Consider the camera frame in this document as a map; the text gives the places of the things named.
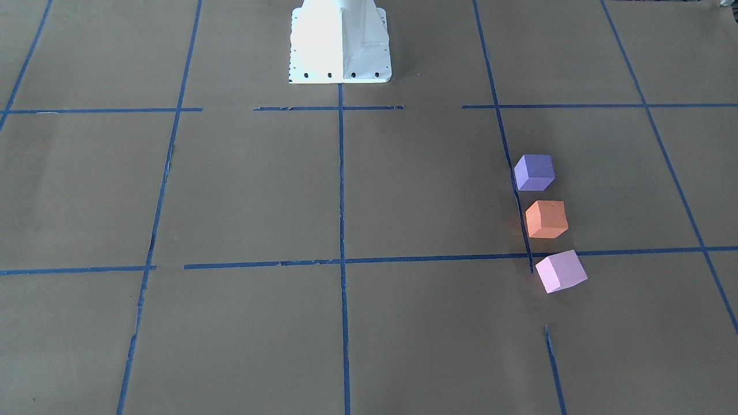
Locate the orange foam cube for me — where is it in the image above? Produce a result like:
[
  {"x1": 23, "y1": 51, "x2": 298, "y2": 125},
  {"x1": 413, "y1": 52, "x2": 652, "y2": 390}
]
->
[{"x1": 525, "y1": 200, "x2": 569, "y2": 239}]

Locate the purple foam cube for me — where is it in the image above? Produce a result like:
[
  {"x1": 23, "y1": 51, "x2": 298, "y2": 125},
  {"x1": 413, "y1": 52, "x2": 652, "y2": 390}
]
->
[{"x1": 513, "y1": 153, "x2": 556, "y2": 191}]

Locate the pink foam cube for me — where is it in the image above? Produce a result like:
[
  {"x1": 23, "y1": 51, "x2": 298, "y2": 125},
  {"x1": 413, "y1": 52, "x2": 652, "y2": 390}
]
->
[{"x1": 535, "y1": 250, "x2": 588, "y2": 293}]

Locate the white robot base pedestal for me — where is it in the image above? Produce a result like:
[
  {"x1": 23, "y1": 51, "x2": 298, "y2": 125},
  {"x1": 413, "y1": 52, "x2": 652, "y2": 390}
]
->
[{"x1": 288, "y1": 1, "x2": 393, "y2": 84}]

